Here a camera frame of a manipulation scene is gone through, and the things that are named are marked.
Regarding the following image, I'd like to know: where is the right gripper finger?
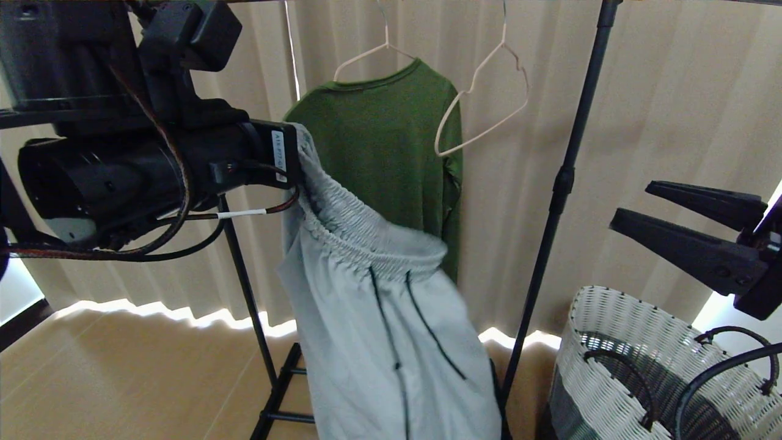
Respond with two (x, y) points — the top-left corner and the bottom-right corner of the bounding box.
(646, 180), (769, 233)
(609, 208), (769, 297)

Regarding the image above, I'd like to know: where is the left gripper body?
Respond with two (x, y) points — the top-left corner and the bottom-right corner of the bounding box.
(18, 121), (300, 245)

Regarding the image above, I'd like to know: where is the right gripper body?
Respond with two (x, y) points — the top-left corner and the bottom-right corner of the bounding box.
(733, 196), (782, 321)

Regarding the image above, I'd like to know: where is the pink clothes hanger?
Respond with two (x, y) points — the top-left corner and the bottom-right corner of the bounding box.
(435, 0), (530, 158)
(333, 0), (419, 83)

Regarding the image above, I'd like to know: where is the green long-sleeved shirt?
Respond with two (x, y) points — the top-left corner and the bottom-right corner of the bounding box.
(284, 58), (464, 285)

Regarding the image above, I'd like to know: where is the pale grey garment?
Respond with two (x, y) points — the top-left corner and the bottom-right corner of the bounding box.
(278, 122), (505, 440)

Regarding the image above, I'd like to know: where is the white laundry basket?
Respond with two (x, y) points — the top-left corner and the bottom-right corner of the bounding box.
(538, 285), (782, 440)

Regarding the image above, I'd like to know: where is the beige curtain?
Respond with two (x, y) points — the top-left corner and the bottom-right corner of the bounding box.
(0, 0), (782, 337)

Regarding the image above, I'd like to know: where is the black cable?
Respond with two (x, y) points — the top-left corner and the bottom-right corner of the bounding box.
(122, 217), (227, 263)
(675, 342), (782, 440)

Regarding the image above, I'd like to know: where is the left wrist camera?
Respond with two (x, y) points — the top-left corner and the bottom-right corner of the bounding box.
(137, 0), (248, 132)

